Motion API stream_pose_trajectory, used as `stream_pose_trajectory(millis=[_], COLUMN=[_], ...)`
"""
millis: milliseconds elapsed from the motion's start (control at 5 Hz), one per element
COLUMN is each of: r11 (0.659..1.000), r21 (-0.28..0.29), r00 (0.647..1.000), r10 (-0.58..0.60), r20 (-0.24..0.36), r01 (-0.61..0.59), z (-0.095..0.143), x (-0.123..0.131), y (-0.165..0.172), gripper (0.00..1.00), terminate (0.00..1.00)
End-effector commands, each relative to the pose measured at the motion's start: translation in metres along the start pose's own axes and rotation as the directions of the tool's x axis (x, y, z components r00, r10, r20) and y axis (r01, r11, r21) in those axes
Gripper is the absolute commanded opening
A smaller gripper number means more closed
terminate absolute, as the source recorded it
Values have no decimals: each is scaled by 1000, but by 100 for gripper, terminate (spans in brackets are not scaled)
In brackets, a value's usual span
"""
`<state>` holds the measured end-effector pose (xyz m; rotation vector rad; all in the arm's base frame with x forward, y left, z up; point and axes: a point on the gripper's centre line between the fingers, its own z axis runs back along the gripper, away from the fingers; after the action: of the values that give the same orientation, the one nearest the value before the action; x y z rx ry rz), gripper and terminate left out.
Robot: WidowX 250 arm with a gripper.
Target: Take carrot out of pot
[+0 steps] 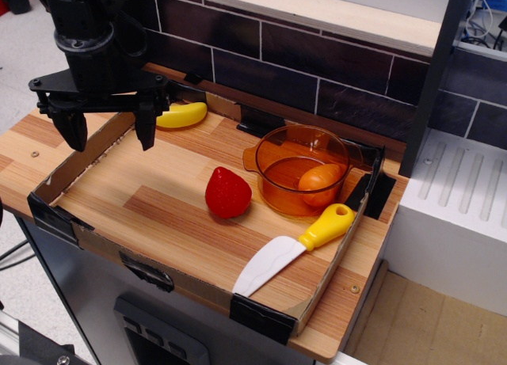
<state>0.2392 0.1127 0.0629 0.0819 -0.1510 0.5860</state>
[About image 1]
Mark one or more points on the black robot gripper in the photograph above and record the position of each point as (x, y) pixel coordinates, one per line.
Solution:
(104, 74)

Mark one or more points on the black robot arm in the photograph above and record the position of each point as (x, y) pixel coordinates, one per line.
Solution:
(88, 11)

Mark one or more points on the cardboard fence with black tape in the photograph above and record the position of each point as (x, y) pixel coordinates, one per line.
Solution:
(145, 209)

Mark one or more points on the transparent orange plastic pot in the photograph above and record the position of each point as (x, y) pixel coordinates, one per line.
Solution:
(285, 154)

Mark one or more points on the yellow toy banana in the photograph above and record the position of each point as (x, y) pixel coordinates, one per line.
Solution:
(182, 115)

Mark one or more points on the red toy strawberry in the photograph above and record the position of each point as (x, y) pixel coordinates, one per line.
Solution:
(227, 194)

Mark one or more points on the yellow white toy knife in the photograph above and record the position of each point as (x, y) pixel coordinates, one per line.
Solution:
(334, 222)

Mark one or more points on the grey toy oven front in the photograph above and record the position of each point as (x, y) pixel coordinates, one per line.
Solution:
(154, 341)

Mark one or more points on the white toy sink drainboard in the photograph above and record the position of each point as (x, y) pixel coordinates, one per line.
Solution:
(449, 232)

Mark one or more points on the dark grey upright post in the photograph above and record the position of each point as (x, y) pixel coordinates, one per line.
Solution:
(455, 15)

